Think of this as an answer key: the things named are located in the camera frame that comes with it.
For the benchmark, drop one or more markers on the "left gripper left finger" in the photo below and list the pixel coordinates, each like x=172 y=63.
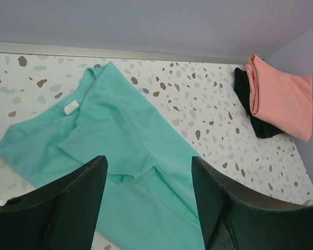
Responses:
x=60 y=215

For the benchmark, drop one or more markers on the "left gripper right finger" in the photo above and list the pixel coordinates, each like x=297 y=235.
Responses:
x=233 y=216

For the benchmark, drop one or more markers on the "teal t-shirt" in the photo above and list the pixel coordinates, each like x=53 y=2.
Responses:
x=148 y=200

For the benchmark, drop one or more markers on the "folded black t-shirt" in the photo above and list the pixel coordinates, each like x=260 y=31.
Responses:
x=261 y=128

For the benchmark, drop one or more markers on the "folded salmon pink t-shirt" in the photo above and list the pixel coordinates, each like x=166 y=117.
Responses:
x=281 y=99

